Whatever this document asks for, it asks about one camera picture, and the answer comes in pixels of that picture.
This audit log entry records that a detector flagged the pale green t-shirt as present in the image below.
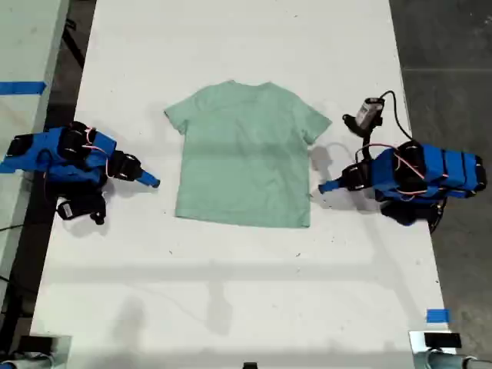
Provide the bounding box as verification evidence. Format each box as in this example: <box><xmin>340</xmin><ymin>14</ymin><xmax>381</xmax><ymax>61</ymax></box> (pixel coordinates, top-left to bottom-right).
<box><xmin>163</xmin><ymin>79</ymin><xmax>334</xmax><ymax>230</ymax></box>

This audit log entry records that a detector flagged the long blue tape strip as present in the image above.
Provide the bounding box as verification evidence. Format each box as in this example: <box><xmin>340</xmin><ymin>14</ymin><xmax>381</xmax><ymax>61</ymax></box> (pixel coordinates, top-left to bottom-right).
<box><xmin>0</xmin><ymin>81</ymin><xmax>48</xmax><ymax>95</ymax></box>

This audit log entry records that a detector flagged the black stand leg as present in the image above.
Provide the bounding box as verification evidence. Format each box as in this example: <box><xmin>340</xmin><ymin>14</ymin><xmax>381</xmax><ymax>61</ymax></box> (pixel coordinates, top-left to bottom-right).
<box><xmin>61</xmin><ymin>5</ymin><xmax>88</xmax><ymax>72</ymax></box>

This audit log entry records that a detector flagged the pale side table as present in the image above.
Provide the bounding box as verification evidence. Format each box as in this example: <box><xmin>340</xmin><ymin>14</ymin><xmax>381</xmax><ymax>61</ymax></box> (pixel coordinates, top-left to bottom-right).
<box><xmin>0</xmin><ymin>0</ymin><xmax>71</xmax><ymax>304</ymax></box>

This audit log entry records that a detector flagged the square blue tape patch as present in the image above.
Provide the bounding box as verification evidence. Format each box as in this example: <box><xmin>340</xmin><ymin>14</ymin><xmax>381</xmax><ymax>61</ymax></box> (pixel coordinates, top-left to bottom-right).
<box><xmin>426</xmin><ymin>308</ymin><xmax>450</xmax><ymax>324</ymax></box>

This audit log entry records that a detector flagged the shiny metal plate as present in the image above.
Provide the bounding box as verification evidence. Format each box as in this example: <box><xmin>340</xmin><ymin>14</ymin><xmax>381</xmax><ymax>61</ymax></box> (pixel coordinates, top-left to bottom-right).
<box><xmin>408</xmin><ymin>329</ymin><xmax>458</xmax><ymax>357</ymax></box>

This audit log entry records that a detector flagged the small black box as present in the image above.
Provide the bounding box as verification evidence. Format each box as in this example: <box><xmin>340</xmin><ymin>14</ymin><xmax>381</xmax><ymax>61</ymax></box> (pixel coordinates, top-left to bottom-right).
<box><xmin>424</xmin><ymin>332</ymin><xmax>462</xmax><ymax>349</ymax></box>
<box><xmin>17</xmin><ymin>335</ymin><xmax>55</xmax><ymax>354</ymax></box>

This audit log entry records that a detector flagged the grey pipe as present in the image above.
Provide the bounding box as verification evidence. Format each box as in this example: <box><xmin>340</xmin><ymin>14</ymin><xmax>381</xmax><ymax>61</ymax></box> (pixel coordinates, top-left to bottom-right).
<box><xmin>413</xmin><ymin>351</ymin><xmax>492</xmax><ymax>369</ymax></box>
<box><xmin>0</xmin><ymin>353</ymin><xmax>55</xmax><ymax>369</ymax></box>

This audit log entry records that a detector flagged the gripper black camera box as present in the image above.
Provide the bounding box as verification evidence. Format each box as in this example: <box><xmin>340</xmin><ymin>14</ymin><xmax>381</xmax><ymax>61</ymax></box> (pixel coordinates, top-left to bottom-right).
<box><xmin>56</xmin><ymin>198</ymin><xmax>84</xmax><ymax>222</ymax></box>
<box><xmin>342</xmin><ymin>97</ymin><xmax>385</xmax><ymax>134</ymax></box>

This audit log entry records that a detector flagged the gripper black camera cable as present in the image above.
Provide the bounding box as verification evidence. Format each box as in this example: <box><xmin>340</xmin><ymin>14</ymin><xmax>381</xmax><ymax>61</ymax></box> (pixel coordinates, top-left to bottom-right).
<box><xmin>376</xmin><ymin>90</ymin><xmax>414</xmax><ymax>141</ymax></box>

